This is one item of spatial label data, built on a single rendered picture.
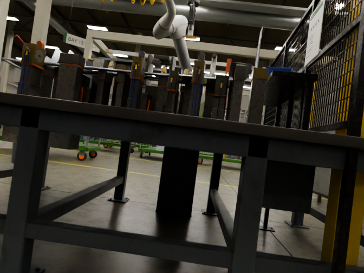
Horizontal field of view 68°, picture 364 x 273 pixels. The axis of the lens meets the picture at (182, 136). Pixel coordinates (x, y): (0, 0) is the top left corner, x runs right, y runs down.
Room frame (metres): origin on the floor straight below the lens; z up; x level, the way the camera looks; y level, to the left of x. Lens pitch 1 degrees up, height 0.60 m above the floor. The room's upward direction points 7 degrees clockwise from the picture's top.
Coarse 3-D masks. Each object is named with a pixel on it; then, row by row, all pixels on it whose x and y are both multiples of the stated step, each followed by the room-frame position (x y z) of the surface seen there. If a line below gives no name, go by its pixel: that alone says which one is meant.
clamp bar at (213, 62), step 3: (213, 54) 1.77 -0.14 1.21; (213, 57) 1.78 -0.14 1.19; (216, 57) 1.79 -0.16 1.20; (213, 60) 1.80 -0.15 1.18; (216, 60) 1.79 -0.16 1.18; (213, 63) 1.80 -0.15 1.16; (213, 66) 1.80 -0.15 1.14; (210, 69) 1.79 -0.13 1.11; (213, 69) 1.79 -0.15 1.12; (210, 72) 1.78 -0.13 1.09; (213, 72) 1.79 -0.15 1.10; (210, 75) 1.79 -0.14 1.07; (213, 75) 1.78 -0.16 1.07
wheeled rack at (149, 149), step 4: (140, 144) 7.83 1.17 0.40; (140, 148) 7.84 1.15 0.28; (144, 148) 7.90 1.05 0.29; (148, 148) 8.34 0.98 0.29; (152, 148) 8.76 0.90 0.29; (140, 152) 7.89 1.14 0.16; (152, 152) 7.81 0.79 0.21; (156, 152) 7.80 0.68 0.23; (160, 152) 7.80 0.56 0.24; (140, 156) 7.85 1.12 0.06
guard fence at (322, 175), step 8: (336, 64) 3.55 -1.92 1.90; (320, 80) 3.99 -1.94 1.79; (336, 80) 3.51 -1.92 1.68; (312, 104) 4.11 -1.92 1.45; (336, 104) 3.43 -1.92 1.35; (328, 112) 3.62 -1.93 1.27; (320, 168) 3.66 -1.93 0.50; (328, 168) 3.45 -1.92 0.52; (320, 176) 3.64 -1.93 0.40; (328, 176) 3.43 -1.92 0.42; (320, 184) 3.61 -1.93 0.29; (328, 184) 3.40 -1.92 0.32; (320, 192) 3.59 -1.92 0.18; (328, 192) 3.38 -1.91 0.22
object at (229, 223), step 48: (48, 144) 1.27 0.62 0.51; (192, 144) 0.98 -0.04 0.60; (240, 144) 0.97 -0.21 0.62; (288, 144) 0.96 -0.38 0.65; (96, 192) 1.77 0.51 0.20; (240, 192) 0.98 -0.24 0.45; (288, 192) 1.21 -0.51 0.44; (48, 240) 1.01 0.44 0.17; (96, 240) 1.00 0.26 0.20; (144, 240) 1.00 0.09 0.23; (240, 240) 0.97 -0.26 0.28
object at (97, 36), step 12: (96, 36) 7.68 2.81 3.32; (108, 36) 7.67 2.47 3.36; (120, 36) 7.65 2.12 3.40; (132, 36) 7.63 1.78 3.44; (144, 36) 7.62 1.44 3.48; (192, 48) 7.55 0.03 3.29; (204, 48) 7.54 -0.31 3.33; (216, 48) 7.52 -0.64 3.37; (228, 48) 7.51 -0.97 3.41; (240, 48) 7.49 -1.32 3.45; (252, 48) 7.47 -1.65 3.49; (156, 84) 13.21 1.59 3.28; (180, 84) 13.08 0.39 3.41
